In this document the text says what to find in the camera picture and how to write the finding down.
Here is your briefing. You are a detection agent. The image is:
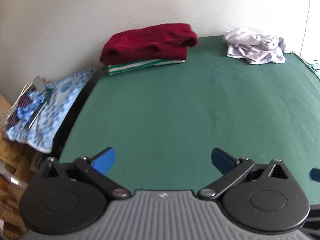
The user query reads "dark red knit sweater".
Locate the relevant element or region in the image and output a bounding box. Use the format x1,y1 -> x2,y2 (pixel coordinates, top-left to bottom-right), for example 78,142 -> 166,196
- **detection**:
100,23 -> 198,65

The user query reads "cardboard boxes clutter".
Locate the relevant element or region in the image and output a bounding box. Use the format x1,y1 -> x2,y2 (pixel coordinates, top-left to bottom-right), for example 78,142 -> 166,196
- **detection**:
0,93 -> 43,240

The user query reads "blue white patterned cloth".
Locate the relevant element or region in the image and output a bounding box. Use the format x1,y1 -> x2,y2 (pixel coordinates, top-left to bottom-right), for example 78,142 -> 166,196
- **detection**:
6,68 -> 95,153

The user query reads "small grey clip box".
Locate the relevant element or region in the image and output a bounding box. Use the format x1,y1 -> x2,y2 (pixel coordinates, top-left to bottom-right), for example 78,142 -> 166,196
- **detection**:
32,76 -> 46,93

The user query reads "green table cover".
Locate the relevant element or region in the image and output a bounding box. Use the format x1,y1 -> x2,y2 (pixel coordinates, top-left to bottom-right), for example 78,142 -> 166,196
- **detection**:
60,37 -> 319,203

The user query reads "crumpled lavender white garment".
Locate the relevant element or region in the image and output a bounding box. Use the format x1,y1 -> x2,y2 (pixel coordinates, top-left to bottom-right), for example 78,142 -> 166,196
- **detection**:
222,28 -> 286,65

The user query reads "green white striped folded shirt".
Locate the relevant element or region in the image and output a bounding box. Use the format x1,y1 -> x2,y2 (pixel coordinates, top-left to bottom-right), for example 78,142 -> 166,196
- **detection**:
106,59 -> 185,76

